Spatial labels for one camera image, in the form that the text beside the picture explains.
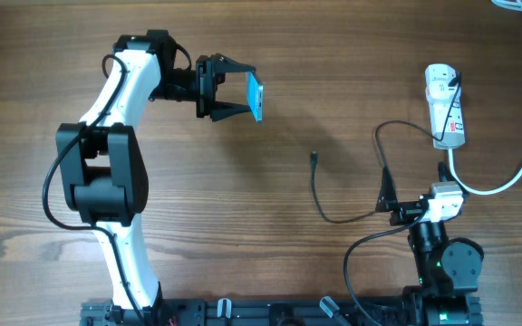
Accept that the white power strip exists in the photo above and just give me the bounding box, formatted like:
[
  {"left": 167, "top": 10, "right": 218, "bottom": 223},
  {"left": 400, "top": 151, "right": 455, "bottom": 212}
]
[{"left": 428, "top": 72, "right": 465, "bottom": 150}]

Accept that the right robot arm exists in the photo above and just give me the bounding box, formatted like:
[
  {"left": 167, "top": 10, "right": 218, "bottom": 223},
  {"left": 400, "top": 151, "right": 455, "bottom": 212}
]
[{"left": 375, "top": 163, "right": 484, "bottom": 326}]

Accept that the black USB charging cable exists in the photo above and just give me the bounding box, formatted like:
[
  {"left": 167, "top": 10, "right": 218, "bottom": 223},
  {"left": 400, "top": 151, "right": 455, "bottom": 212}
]
[{"left": 310, "top": 72, "right": 463, "bottom": 225}]

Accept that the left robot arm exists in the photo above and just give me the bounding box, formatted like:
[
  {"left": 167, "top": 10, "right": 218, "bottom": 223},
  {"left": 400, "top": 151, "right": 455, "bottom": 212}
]
[{"left": 42, "top": 30, "right": 264, "bottom": 325}]

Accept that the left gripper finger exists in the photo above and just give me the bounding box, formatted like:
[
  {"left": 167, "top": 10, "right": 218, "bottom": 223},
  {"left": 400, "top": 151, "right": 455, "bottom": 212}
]
[
  {"left": 210, "top": 101, "right": 251, "bottom": 122},
  {"left": 215, "top": 53, "right": 256, "bottom": 85}
]

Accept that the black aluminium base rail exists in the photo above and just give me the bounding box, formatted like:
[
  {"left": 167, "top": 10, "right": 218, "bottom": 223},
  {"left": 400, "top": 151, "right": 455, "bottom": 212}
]
[{"left": 80, "top": 295, "right": 484, "bottom": 326}]

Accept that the smartphone with blue screen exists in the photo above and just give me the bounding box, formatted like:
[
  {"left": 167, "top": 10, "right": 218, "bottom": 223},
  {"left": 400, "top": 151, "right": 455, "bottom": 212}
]
[{"left": 246, "top": 72, "right": 264, "bottom": 123}]

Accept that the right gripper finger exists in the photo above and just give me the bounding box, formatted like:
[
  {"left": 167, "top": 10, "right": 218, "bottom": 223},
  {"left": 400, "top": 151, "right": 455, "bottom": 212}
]
[
  {"left": 375, "top": 167, "right": 398, "bottom": 213},
  {"left": 438, "top": 162, "right": 469, "bottom": 197}
]

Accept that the white charger plug adapter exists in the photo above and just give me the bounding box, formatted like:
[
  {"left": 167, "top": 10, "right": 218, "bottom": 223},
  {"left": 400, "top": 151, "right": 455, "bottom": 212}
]
[{"left": 425, "top": 63, "right": 459, "bottom": 104}]

